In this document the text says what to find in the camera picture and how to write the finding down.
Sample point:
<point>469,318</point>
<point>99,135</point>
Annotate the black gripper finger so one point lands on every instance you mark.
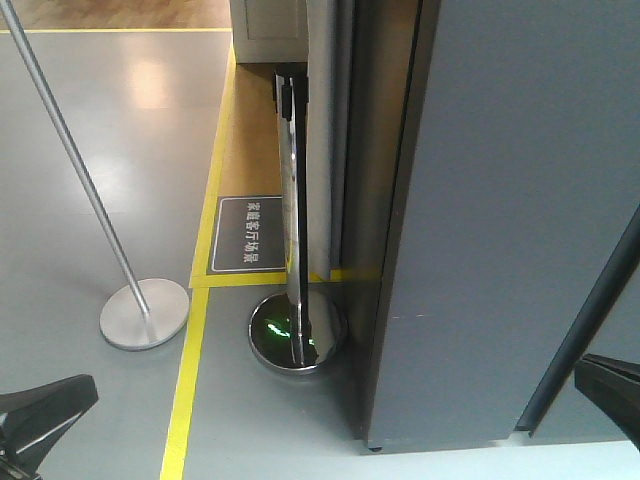
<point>34,420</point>
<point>613,386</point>

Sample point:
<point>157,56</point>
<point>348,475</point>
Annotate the white fridge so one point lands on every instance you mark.
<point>488,215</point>

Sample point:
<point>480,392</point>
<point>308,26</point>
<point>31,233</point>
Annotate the chrome barrier post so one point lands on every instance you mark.
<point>299,330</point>

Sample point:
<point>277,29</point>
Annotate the silver sign stand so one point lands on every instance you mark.
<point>143,314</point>

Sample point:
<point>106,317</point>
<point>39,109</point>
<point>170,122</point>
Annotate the white cabinet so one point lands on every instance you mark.
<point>269,31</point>

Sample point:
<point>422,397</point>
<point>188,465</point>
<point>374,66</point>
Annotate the dark floor label sign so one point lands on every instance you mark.
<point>248,235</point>

